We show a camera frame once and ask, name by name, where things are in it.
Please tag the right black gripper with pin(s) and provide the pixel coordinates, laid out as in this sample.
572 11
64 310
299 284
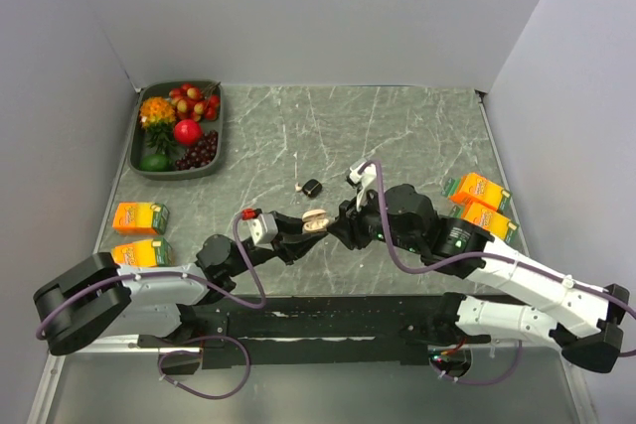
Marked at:
348 225

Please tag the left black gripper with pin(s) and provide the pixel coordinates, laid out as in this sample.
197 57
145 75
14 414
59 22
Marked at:
290 245

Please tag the beige earbud charging case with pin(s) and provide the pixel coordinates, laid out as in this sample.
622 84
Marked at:
315 221

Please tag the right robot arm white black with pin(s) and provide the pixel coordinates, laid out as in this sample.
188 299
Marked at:
553 310

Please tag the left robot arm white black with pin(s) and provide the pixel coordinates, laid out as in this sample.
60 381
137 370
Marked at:
99 298

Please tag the black earbud charging case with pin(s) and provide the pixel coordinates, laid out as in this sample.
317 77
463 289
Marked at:
312 188

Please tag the dark grape bunch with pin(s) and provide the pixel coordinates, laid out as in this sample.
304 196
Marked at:
200 154

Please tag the orange juice box upper right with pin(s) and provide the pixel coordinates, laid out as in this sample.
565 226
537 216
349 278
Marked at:
474 188

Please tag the orange juice box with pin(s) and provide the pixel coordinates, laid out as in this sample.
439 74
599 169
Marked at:
151 252
491 221
140 218
474 188

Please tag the orange juice box lower right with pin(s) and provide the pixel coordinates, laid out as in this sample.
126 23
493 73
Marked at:
491 221

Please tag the orange juice box lower left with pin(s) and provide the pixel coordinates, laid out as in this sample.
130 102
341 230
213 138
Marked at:
151 252

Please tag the red apple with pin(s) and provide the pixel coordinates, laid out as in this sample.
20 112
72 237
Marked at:
187 132

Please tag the dark grey fruit tray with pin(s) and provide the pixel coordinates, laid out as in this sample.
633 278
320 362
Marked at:
159 138

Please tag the green avocado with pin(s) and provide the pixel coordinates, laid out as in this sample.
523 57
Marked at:
155 163

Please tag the orange juice box upper left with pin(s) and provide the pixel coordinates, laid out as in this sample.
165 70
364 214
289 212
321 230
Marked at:
140 218

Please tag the red cherry bunch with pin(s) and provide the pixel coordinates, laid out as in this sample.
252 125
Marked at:
198 103

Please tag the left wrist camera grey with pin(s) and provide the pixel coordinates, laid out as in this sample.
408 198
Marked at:
261 225

